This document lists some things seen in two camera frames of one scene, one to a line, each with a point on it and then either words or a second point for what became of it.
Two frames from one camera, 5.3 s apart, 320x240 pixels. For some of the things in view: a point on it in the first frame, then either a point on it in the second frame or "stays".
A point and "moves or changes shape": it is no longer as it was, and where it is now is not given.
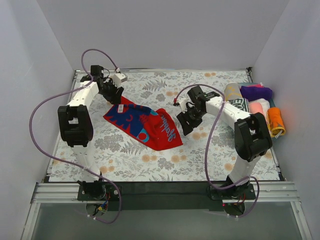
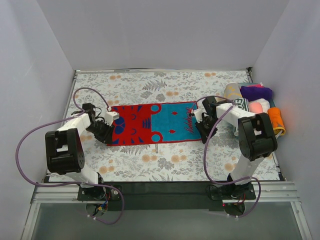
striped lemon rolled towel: x=242 y=103 stays
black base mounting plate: x=164 y=196 stays
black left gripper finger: x=118 y=93 → x=108 y=139
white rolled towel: x=263 y=102 stays
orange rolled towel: x=275 y=122 stays
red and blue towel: x=156 y=130 moves or changes shape
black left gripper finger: x=114 y=99 → x=101 y=137
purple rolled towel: x=251 y=92 stays
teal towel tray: x=272 y=100 stays
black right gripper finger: x=186 y=122 → x=203 y=131
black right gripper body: x=189 y=119 → x=203 y=127
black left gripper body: x=111 y=90 → x=105 y=132
